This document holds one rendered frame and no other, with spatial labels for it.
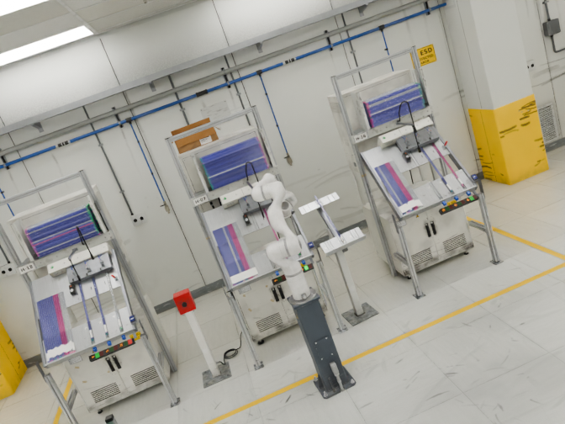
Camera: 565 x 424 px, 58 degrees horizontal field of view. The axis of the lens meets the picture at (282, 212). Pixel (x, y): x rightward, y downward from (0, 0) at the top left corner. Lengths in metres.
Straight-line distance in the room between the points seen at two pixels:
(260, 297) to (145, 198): 2.00
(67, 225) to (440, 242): 3.13
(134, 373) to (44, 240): 1.30
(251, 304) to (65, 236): 1.58
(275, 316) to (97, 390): 1.57
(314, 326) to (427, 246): 1.64
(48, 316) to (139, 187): 1.95
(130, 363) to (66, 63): 3.02
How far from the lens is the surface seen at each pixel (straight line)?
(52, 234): 4.34
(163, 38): 5.65
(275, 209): 3.27
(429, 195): 4.30
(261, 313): 4.40
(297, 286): 3.32
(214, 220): 4.19
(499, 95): 6.18
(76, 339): 4.19
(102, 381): 4.61
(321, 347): 3.51
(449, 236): 4.77
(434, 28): 6.39
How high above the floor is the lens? 2.17
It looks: 16 degrees down
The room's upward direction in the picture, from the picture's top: 20 degrees counter-clockwise
